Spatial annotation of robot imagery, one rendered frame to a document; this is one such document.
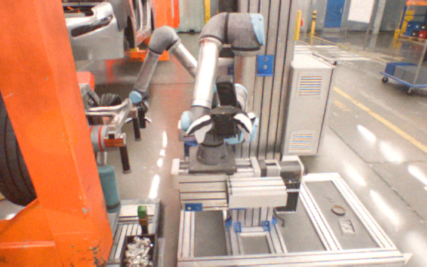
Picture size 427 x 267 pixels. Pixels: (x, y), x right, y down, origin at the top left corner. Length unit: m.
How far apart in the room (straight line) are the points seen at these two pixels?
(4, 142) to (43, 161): 0.38
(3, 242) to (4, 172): 0.28
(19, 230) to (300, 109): 1.29
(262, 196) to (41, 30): 1.00
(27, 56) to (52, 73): 0.07
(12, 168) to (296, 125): 1.28
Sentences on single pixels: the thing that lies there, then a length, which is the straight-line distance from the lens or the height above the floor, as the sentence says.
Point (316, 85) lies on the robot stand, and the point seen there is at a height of 1.15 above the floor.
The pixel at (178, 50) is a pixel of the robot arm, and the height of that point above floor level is 1.22.
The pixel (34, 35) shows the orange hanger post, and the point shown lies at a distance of 0.88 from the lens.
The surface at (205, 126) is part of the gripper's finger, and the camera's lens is 0.71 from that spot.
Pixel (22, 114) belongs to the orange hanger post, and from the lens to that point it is 0.97.
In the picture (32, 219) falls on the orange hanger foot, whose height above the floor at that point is 0.79.
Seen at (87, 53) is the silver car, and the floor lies 0.88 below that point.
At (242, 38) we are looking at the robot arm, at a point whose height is 1.38.
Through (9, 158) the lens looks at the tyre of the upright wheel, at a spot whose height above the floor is 0.94.
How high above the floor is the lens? 1.51
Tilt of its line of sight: 26 degrees down
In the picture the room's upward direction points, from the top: straight up
